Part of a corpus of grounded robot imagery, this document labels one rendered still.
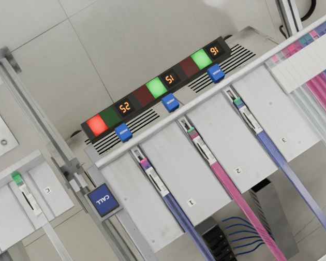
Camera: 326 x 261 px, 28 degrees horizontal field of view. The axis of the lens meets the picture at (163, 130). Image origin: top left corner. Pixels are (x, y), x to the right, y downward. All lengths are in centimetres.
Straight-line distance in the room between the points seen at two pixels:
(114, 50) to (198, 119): 75
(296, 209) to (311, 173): 11
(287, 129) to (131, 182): 32
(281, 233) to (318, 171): 19
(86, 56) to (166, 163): 77
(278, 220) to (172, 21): 74
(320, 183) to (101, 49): 75
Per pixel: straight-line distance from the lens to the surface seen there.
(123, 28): 197
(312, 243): 183
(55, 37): 191
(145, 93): 130
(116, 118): 128
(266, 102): 130
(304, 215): 175
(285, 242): 169
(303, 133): 130
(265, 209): 159
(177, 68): 132
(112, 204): 119
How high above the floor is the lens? 174
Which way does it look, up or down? 54 degrees down
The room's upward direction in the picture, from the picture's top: 134 degrees clockwise
